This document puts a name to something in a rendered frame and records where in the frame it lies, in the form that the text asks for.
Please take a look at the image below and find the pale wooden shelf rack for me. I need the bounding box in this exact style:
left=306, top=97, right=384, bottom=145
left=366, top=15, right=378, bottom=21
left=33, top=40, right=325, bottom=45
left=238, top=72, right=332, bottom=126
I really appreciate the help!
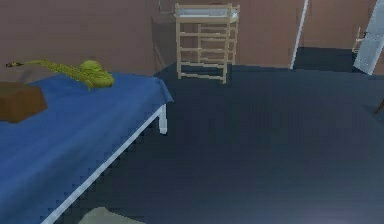
left=174, top=2, right=241, bottom=85

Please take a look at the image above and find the green saxophone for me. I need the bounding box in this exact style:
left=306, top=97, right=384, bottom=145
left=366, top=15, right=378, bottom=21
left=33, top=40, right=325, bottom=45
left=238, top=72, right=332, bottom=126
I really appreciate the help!
left=5, top=58, right=115, bottom=91

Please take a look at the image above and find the pale cloth on floor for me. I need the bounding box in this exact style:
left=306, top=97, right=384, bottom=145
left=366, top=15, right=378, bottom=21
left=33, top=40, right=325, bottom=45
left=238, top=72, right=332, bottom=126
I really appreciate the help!
left=77, top=206, right=148, bottom=224

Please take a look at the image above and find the brown box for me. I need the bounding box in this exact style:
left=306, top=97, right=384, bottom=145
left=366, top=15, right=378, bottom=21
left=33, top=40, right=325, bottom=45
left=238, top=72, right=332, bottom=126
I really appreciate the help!
left=0, top=81, right=49, bottom=124

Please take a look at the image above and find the white room door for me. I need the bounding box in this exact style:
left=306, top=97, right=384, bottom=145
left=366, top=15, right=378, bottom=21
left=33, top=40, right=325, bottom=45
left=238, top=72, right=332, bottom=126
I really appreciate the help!
left=353, top=0, right=384, bottom=76

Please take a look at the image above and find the blue bed with white frame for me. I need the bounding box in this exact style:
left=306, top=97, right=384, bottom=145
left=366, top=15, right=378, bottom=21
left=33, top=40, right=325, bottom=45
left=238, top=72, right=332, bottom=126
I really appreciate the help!
left=0, top=72, right=174, bottom=224

